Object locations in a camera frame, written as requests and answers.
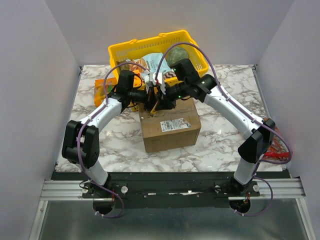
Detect green melon ball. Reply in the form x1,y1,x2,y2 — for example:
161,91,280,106
166,46,190,67

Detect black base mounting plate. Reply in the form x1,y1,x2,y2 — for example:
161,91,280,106
82,172,260,209

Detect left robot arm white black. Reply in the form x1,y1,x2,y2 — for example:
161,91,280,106
61,70,165,198

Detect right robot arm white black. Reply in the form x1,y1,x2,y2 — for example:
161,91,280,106
153,58,276,196

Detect red snack bag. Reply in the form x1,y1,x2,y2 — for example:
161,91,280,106
262,117,291,162

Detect aluminium rail frame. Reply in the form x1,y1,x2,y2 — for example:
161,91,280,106
29,178,316,240

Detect pink brown striped pouch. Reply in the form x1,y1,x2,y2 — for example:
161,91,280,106
163,71,176,80

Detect light blue chips bag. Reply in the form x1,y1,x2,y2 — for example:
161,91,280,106
129,52,173,79

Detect brown snack packet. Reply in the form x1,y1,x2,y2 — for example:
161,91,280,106
117,59,131,71

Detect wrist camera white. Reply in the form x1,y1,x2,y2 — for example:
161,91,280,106
144,72,160,88
154,72,166,95

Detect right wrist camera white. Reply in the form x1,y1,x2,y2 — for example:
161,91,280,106
154,72,166,95

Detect yellow plastic shopping basket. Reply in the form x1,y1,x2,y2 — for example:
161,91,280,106
107,29,210,112

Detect yellow utility knife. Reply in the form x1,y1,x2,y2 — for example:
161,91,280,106
150,100,160,116

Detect orange toy box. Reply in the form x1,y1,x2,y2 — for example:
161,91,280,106
133,70,144,89

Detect brown cardboard express box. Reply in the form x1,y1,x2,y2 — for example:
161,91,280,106
138,98,202,153

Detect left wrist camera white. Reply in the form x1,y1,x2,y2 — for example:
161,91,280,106
144,72,160,88

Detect orange snack bag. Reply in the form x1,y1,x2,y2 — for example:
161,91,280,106
93,77,118,107

